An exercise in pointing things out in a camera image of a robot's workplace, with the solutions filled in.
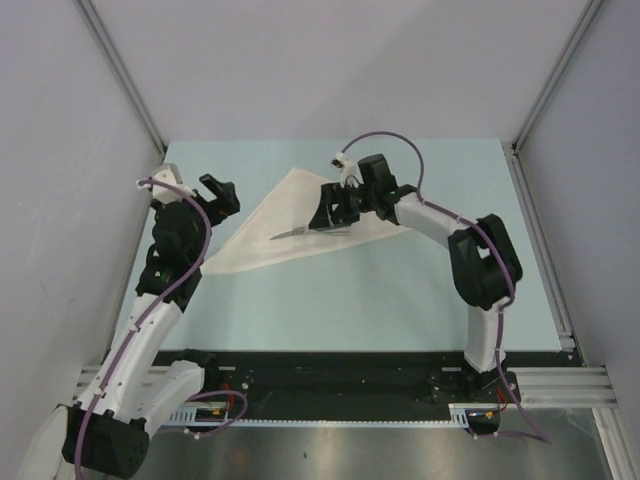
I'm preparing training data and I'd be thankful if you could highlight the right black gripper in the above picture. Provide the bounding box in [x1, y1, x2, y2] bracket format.
[310, 181, 377, 229]

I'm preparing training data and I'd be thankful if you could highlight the aluminium frame rail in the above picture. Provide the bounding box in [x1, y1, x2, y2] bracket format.
[513, 367, 617, 408]

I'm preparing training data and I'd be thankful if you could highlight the white slotted cable duct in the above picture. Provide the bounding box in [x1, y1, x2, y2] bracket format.
[169, 403, 474, 429]

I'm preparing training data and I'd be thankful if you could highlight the knife with green handle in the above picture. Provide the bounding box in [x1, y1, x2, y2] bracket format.
[271, 226, 311, 240]

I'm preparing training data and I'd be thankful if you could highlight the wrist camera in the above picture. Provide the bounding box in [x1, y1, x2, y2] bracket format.
[331, 152, 359, 186]
[136, 163, 195, 205]

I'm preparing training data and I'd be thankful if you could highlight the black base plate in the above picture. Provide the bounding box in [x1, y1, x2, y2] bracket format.
[154, 349, 584, 424]

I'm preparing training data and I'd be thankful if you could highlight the white cloth napkin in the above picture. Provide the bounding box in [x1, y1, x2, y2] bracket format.
[201, 167, 407, 275]

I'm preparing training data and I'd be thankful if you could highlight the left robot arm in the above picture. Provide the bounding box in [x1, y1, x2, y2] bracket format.
[61, 167, 241, 479]

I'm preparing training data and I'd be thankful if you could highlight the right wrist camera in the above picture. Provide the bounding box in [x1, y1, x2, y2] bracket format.
[331, 152, 359, 186]

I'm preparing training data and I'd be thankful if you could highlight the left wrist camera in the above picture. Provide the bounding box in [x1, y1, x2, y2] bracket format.
[136, 163, 195, 205]

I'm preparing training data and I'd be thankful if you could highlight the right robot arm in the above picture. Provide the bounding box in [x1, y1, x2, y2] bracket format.
[307, 152, 523, 401]

